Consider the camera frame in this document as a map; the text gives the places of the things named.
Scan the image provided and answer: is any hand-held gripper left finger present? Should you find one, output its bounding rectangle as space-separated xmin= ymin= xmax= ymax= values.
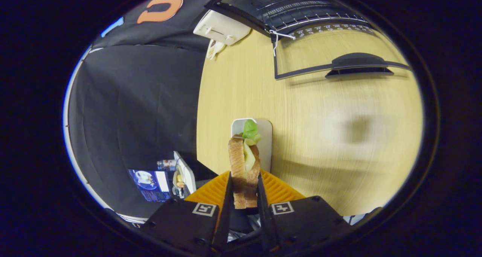
xmin=141 ymin=170 xmax=235 ymax=255

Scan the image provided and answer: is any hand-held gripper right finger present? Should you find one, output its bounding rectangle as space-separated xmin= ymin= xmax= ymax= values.
xmin=257 ymin=169 xmax=352 ymax=254

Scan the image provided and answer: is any toast sandwich with lettuce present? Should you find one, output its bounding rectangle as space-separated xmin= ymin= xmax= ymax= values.
xmin=228 ymin=120 xmax=262 ymax=209

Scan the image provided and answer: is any black toaster oven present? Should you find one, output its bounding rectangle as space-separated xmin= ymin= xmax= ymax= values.
xmin=204 ymin=0 xmax=411 ymax=81

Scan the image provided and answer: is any white pop-up toaster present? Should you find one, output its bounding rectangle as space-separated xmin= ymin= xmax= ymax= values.
xmin=193 ymin=9 xmax=252 ymax=46

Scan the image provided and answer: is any white rectangular dish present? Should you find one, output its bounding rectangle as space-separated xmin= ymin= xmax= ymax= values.
xmin=231 ymin=118 xmax=273 ymax=173

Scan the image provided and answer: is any lit display screen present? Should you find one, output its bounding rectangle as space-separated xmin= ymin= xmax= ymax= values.
xmin=128 ymin=169 xmax=172 ymax=202

